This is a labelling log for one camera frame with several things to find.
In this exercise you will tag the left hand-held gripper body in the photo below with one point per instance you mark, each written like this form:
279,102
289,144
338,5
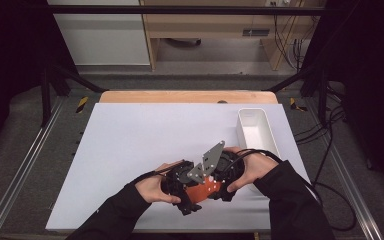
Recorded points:
176,176

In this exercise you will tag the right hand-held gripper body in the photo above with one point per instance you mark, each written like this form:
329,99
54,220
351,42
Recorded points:
228,166

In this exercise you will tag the orange phone case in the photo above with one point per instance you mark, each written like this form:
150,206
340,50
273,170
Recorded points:
201,192

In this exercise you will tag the white plastic bin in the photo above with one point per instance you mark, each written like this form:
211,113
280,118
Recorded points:
255,131

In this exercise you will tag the person's left hand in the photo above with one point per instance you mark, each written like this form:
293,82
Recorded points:
151,188

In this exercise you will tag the person's right hand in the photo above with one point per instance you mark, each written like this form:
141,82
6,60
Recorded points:
256,168

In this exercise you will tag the white table mat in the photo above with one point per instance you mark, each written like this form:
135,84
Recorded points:
140,140

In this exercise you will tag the wooden table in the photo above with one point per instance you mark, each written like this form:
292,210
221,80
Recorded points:
180,96

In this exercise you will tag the yellow black tape marker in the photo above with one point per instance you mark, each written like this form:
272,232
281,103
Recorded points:
296,105
82,104

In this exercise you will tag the grey chair base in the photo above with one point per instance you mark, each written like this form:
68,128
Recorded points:
183,41

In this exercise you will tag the grey power strip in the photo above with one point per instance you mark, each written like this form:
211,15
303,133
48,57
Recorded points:
256,32

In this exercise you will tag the light wooden desk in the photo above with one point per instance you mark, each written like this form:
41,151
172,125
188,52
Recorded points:
213,25

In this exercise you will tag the white cabinet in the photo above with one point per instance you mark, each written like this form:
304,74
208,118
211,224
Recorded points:
106,40

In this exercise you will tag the black crossbar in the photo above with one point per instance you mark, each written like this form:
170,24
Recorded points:
180,10

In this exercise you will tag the black frame strut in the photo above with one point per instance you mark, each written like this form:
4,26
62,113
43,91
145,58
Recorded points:
70,77
300,77

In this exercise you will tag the aluminium frame rail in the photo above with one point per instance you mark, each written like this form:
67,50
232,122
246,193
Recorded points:
350,180
20,170

